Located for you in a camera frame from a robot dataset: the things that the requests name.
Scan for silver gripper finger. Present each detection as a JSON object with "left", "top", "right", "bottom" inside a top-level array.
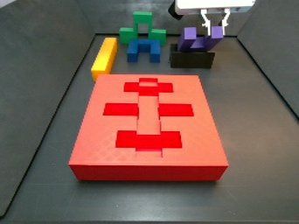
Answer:
[
  {"left": 220, "top": 8, "right": 231, "bottom": 27},
  {"left": 200, "top": 9, "right": 211, "bottom": 36}
]

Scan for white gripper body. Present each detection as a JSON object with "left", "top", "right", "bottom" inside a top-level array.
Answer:
[{"left": 174, "top": 0, "right": 256, "bottom": 15}]

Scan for purple U-shaped block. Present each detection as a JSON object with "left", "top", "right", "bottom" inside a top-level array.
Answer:
[{"left": 178, "top": 26, "right": 224, "bottom": 53}]

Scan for black angle fixture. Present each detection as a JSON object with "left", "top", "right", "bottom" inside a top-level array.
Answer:
[{"left": 170, "top": 44, "right": 215, "bottom": 69}]

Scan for red insertion board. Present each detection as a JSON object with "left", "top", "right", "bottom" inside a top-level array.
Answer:
[{"left": 69, "top": 74, "right": 230, "bottom": 181}]

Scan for green stepped arch block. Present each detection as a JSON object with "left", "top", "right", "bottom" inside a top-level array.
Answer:
[{"left": 119, "top": 11, "right": 166, "bottom": 46}]

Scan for blue U-shaped block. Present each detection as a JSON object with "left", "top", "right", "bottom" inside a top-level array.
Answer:
[{"left": 127, "top": 38, "right": 162, "bottom": 63}]

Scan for yellow long block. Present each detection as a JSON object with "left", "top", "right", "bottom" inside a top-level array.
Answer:
[{"left": 91, "top": 38, "right": 118, "bottom": 80}]

